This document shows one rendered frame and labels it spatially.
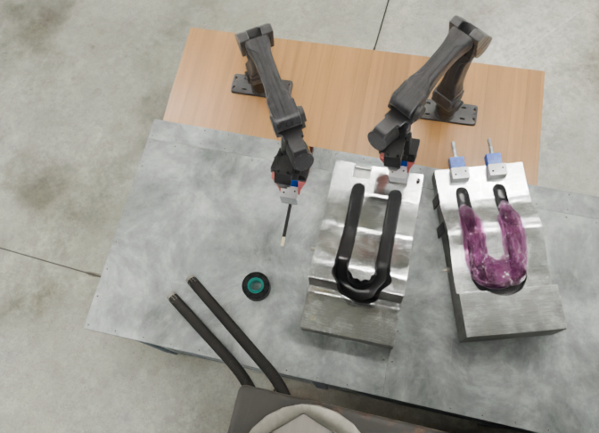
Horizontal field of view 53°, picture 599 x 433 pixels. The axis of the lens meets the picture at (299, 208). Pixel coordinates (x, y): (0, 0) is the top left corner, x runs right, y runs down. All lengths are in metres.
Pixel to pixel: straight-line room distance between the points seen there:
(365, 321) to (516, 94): 0.89
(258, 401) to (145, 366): 2.15
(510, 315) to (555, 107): 1.54
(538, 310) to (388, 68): 0.90
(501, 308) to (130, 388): 1.59
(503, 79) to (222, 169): 0.95
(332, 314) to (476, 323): 0.38
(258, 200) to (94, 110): 1.47
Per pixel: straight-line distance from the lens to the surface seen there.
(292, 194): 1.68
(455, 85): 1.78
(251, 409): 0.52
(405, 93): 1.53
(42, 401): 2.81
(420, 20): 3.18
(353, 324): 1.68
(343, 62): 2.06
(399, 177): 1.71
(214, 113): 2.01
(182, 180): 1.93
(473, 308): 1.67
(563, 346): 1.83
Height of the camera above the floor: 2.52
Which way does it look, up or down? 70 degrees down
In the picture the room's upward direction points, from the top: 11 degrees counter-clockwise
